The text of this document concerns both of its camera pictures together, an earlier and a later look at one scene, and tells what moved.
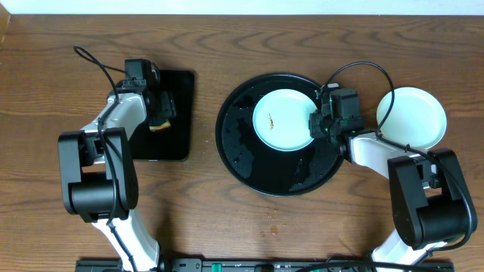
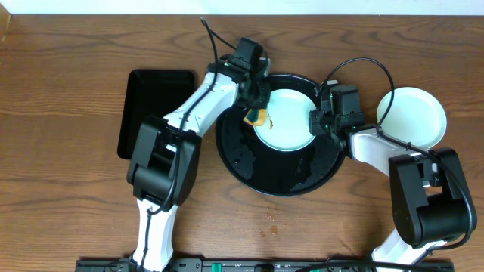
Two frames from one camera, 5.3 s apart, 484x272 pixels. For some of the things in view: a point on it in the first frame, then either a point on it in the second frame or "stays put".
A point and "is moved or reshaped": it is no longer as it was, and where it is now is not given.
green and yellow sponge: [165, 125] is moved or reshaped
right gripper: [314, 119] stays put
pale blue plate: [280, 120] stays put
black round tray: [256, 165] stays put
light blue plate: [417, 118] stays put
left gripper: [166, 109] to [259, 100]
